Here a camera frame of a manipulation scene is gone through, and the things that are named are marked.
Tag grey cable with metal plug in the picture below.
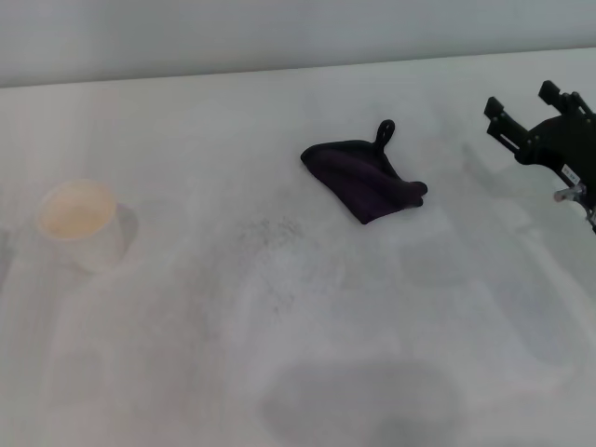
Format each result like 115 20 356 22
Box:
552 183 596 235

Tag white paper cup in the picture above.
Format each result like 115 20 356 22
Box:
35 178 141 277

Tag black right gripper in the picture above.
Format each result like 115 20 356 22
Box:
483 80 596 188

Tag purple rag with black trim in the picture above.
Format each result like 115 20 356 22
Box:
300 118 429 226

